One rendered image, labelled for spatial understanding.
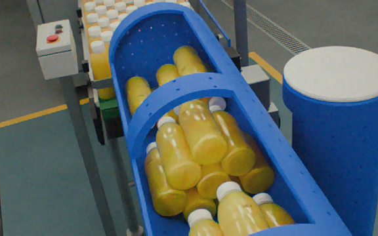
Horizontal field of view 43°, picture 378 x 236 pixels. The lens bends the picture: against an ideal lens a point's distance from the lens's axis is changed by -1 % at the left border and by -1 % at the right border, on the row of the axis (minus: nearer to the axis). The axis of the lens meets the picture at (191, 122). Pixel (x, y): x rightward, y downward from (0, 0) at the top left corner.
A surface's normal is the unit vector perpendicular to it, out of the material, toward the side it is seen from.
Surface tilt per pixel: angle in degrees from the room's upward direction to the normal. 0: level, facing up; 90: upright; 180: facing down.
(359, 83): 0
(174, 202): 90
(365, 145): 90
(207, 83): 7
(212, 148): 91
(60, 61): 90
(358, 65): 0
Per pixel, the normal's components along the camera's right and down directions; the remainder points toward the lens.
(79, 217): -0.11, -0.82
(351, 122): 0.02, 0.57
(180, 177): 0.26, 0.52
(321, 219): 0.40, -0.81
